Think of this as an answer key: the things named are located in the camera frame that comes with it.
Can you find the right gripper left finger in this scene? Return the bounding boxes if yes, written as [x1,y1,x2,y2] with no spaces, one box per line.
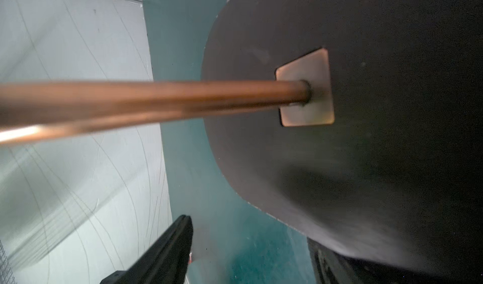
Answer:
[101,215,194,284]

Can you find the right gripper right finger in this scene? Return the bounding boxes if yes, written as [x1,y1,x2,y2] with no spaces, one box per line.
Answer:
[307,238,434,284]

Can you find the bronze wire cup stand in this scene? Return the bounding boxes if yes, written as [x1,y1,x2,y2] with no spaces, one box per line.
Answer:
[1,0,482,283]

